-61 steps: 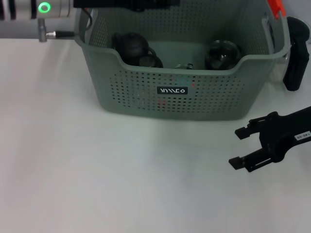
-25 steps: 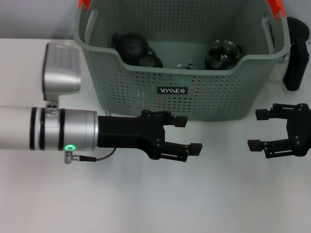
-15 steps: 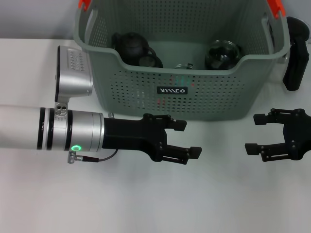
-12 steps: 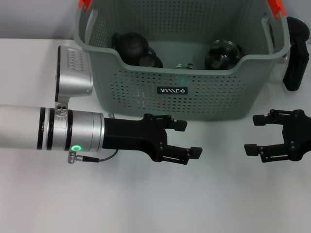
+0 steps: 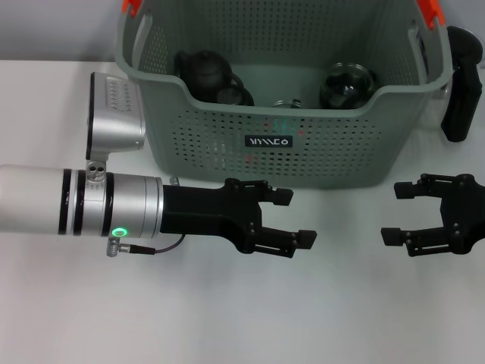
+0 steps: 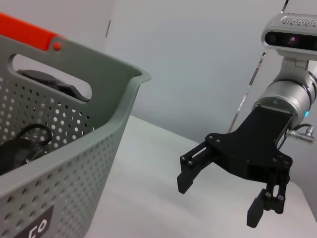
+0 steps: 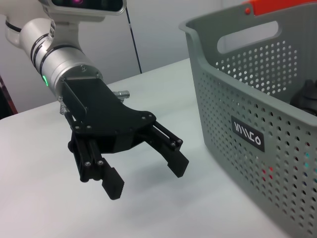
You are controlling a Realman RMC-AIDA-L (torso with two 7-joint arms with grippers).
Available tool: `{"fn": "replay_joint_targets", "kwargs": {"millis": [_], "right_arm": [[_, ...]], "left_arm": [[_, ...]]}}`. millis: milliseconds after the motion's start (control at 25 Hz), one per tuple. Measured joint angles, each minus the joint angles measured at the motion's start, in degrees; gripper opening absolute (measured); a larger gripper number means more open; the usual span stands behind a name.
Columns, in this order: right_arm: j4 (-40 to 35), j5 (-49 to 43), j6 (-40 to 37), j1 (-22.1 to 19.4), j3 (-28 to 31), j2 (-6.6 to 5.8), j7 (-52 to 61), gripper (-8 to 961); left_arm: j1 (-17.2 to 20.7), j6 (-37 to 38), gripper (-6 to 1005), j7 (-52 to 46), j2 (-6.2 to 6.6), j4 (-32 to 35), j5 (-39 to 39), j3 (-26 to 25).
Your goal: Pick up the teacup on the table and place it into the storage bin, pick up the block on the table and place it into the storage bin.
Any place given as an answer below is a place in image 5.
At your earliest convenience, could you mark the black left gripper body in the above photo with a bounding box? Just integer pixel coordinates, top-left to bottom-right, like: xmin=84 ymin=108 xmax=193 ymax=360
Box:
xmin=160 ymin=177 xmax=264 ymax=254

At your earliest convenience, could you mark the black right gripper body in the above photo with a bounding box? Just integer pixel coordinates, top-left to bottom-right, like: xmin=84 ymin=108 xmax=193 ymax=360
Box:
xmin=438 ymin=172 xmax=485 ymax=255

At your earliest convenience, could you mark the glass teacup with black handle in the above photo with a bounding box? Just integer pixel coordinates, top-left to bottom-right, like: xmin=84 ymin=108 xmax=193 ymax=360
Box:
xmin=271 ymin=98 xmax=304 ymax=110
xmin=319 ymin=63 xmax=379 ymax=111
xmin=216 ymin=83 xmax=255 ymax=107

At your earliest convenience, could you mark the grey-green perforated storage bin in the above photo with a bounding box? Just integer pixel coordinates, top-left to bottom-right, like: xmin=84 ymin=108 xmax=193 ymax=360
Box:
xmin=113 ymin=0 xmax=454 ymax=189

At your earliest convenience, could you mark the black curved stand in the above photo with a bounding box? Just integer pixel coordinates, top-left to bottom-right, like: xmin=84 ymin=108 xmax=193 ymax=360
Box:
xmin=440 ymin=25 xmax=483 ymax=143

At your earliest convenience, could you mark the black clay teapot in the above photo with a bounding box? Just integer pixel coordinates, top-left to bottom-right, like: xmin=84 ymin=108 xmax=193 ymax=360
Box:
xmin=174 ymin=49 xmax=234 ymax=102

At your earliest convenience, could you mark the left gripper cable with plugs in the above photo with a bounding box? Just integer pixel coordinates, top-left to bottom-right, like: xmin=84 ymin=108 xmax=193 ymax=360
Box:
xmin=105 ymin=176 xmax=186 ymax=259

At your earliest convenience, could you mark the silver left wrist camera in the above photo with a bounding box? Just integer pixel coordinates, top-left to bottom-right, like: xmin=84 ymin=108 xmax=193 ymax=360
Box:
xmin=86 ymin=71 xmax=147 ymax=160

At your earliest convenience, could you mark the orange bin handle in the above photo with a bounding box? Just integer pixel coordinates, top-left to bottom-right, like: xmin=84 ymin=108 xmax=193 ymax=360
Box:
xmin=121 ymin=0 xmax=446 ymax=30

